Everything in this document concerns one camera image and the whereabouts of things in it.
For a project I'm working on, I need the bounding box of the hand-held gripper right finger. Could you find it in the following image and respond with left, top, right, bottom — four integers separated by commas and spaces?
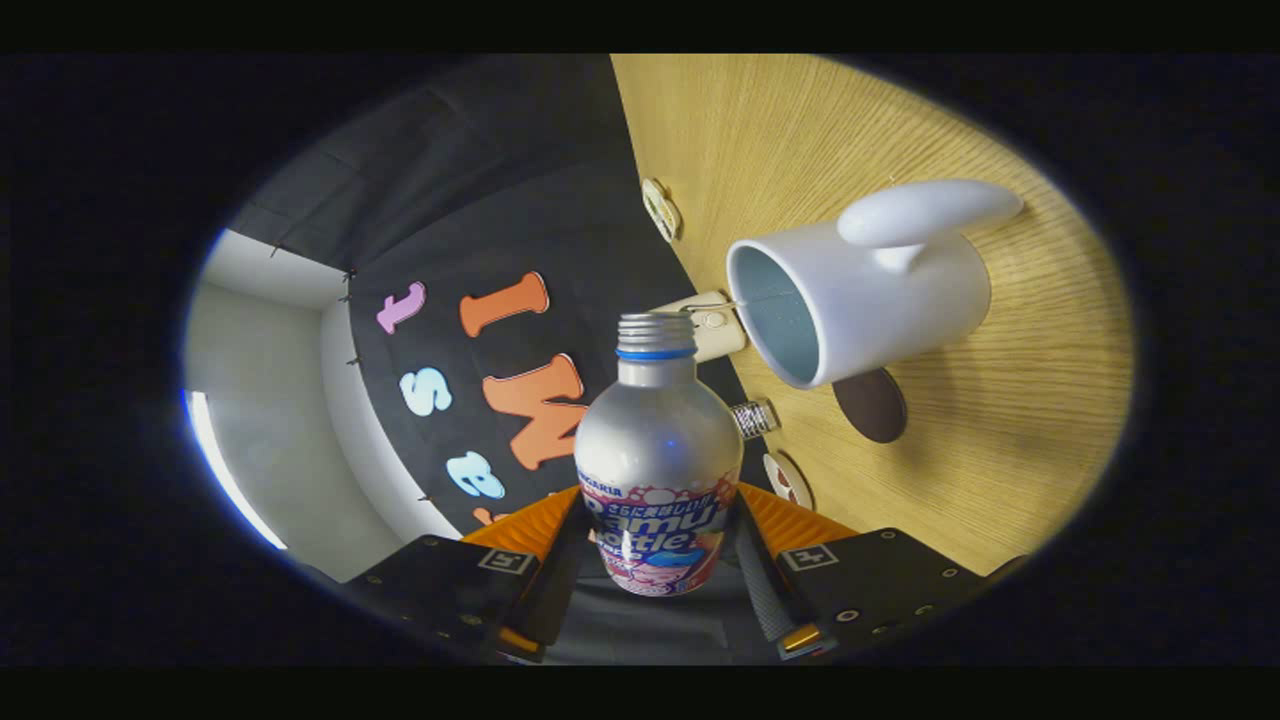
727, 482, 1001, 661

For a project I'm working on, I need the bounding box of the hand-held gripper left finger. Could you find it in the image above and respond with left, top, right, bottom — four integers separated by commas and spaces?
345, 485, 591, 663

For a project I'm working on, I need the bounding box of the silver juice bottle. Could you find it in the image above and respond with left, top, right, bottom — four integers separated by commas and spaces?
573, 311, 744, 598

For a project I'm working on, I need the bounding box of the dark brown round coaster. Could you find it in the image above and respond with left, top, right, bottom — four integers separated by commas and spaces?
832, 367, 909, 444

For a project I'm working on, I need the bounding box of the white cup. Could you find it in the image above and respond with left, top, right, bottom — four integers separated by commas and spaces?
725, 179, 1025, 390

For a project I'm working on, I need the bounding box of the white plate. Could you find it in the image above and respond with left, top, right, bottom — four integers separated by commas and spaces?
762, 451, 815, 512

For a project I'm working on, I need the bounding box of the small metal rack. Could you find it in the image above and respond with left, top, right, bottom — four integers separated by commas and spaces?
730, 397, 782, 441

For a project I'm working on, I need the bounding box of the white toaster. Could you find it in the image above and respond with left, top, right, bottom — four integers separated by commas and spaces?
648, 290, 749, 364

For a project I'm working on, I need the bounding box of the wooden table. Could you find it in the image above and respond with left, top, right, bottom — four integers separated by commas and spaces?
610, 54, 1136, 578

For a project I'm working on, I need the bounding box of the large ceiling light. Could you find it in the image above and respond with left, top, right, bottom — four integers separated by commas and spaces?
185, 390, 289, 551

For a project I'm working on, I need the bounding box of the white compartment tray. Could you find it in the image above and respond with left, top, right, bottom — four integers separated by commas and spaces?
641, 177, 683, 243

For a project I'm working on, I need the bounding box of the black backdrop cloth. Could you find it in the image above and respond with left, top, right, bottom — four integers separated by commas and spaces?
228, 54, 781, 666

